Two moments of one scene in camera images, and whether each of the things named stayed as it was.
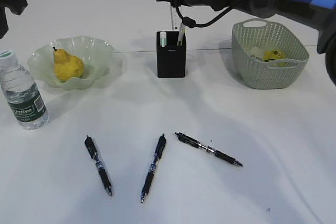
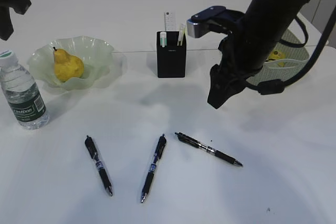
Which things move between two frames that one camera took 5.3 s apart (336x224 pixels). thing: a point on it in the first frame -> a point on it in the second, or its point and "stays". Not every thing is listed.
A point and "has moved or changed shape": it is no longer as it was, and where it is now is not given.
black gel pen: [194, 142] stays
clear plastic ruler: [175, 19] has moved or changed shape
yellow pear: [66, 66] stays
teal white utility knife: [163, 39] stays
